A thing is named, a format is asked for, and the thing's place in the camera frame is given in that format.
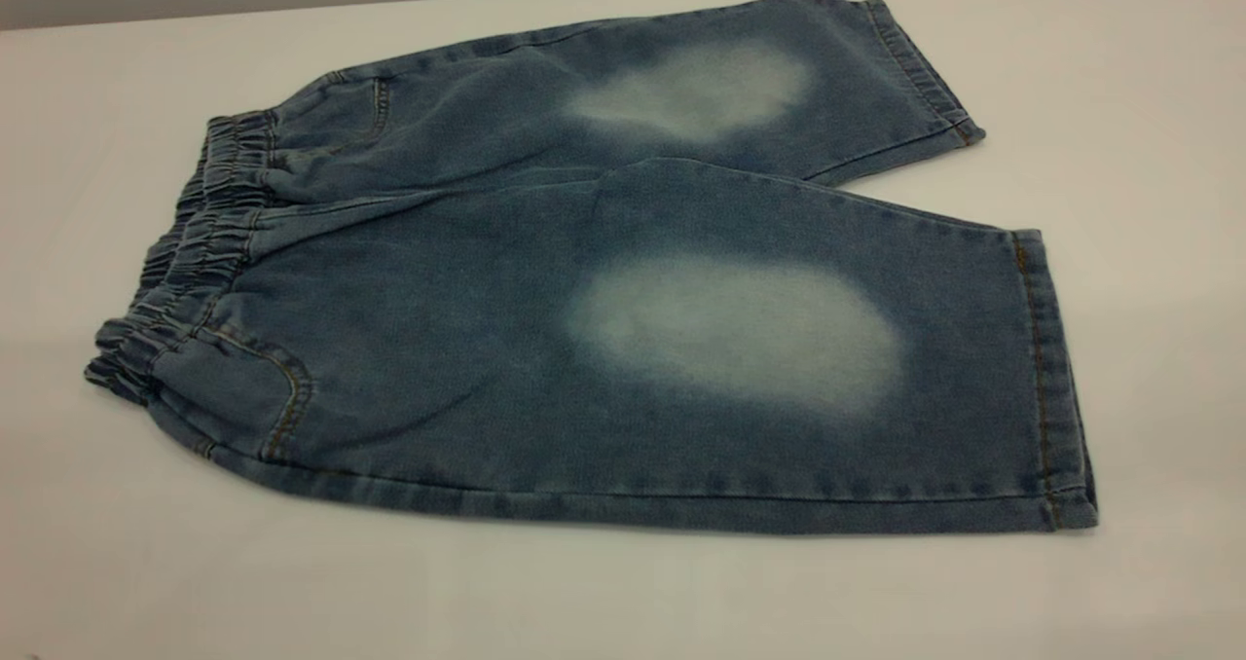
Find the blue denim shorts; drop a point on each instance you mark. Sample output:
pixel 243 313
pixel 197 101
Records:
pixel 506 348

